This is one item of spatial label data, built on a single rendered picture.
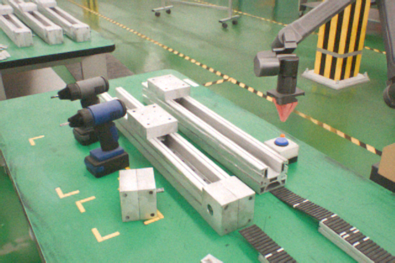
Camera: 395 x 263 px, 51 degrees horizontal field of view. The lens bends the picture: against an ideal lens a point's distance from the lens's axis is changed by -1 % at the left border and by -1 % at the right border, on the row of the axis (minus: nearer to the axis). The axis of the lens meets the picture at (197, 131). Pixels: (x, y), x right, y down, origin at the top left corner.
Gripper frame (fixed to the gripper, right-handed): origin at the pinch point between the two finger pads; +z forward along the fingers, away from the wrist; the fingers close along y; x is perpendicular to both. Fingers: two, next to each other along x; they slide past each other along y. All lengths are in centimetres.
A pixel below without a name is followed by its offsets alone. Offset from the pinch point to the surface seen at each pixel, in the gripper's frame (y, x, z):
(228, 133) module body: 10.9, -13.4, 8.5
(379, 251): 10.4, 47.5, 11.3
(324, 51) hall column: -233, -204, 61
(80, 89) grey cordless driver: 51, -42, -5
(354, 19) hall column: -246, -184, 27
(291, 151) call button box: -0.8, 4.4, 9.8
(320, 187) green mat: 0.0, 18.7, 14.5
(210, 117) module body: 11.2, -24.5, 7.0
